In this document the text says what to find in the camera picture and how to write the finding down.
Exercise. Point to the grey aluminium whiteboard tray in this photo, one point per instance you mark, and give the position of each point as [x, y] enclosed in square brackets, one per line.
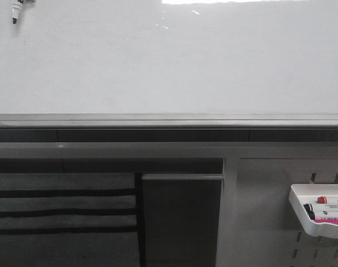
[171, 120]

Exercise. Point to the white black-tipped whiteboard marker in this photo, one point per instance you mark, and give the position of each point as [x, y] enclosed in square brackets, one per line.
[16, 7]

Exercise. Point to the white metal pegboard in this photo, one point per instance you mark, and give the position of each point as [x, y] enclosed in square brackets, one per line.
[259, 226]

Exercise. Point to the lower black-capped white marker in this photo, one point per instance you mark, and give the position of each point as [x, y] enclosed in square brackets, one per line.
[323, 215]

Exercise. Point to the white plastic marker bin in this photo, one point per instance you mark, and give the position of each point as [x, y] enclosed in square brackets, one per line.
[307, 194]

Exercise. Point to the black-capped white marker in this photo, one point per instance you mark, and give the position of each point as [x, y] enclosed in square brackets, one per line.
[320, 207]
[323, 215]

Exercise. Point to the red-capped white marker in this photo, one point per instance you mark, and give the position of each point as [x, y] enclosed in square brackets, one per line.
[329, 200]

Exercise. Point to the upper black-capped white marker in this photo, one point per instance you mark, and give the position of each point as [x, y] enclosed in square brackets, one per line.
[320, 207]

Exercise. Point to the dark grey panel board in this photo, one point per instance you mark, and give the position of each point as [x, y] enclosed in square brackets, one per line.
[181, 216]

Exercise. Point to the white whiteboard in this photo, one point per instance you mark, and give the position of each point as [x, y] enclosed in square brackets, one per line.
[150, 57]

